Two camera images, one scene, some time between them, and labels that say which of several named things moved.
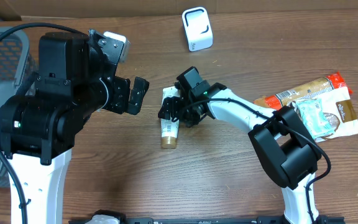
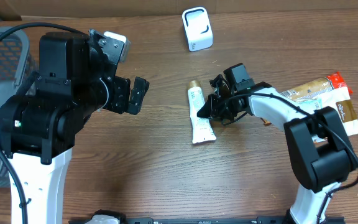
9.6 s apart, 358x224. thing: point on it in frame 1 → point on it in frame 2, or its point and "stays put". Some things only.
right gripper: (175, 106) → (221, 100)
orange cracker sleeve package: (284, 98) stays put
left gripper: (120, 95) stays put
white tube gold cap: (169, 129) → (201, 129)
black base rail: (273, 219) stays put
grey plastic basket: (8, 68) stays put
